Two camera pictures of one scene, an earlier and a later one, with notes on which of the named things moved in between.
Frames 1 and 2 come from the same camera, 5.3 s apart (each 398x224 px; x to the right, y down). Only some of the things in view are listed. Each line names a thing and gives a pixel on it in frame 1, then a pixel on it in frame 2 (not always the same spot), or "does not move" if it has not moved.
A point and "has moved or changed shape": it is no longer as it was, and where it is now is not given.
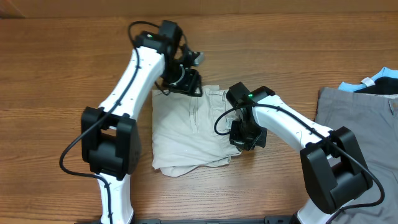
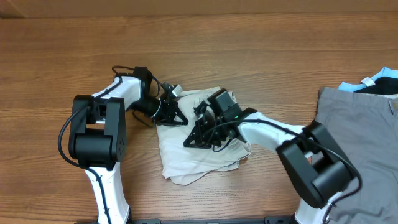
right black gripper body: x=247 y=134 → x=216 y=134
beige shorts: x=183 y=130 has moved or changed shape
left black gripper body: x=180 y=79 → x=165 y=108
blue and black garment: x=385 y=83 does not move
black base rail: x=268 y=220 does not move
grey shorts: x=373 y=118 does not move
